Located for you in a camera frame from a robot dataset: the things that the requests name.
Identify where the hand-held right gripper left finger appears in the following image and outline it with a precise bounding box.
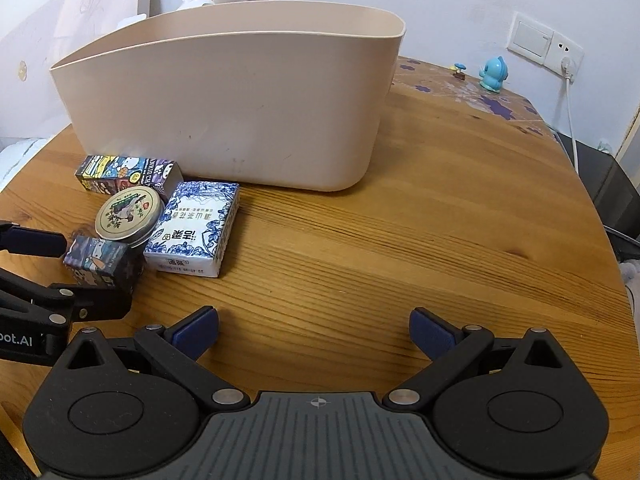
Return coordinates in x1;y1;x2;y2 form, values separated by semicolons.
59;305;252;406

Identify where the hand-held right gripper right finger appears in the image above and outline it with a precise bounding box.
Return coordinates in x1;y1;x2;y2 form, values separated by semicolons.
381;308;568;406

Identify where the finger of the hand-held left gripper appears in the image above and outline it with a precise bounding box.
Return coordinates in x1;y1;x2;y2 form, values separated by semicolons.
0;220;69;260
0;267;134;332

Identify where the small cartoon print box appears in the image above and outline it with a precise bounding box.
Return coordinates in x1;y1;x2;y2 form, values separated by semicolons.
63;234;146;297

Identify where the beige plastic storage bin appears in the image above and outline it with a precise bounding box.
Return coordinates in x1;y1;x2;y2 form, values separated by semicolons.
49;0;406;194

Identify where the light bedding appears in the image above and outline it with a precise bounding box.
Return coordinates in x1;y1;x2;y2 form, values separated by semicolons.
0;136;55;193

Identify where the round metal tin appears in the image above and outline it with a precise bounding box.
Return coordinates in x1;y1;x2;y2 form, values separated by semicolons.
94;185;166;249

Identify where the blue white tissue pack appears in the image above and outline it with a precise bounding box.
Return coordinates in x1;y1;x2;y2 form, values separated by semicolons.
143;180;241;279

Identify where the long cartoon print box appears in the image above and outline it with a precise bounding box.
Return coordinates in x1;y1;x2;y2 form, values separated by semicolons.
75;154;183;202

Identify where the purple floral table mat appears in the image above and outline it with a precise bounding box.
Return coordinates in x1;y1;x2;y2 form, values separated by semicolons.
390;56;544;137

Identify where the blue cartoon figurine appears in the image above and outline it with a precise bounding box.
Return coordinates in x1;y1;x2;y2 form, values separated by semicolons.
478;56;507;94

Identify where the white power cable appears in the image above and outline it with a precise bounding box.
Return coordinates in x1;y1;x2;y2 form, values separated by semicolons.
561;56;582;174

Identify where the white wall switch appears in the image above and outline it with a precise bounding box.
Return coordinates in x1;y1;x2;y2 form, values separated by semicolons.
507;11;555;64

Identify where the white wall socket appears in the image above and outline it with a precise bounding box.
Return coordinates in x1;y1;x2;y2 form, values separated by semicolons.
546;29;585;75

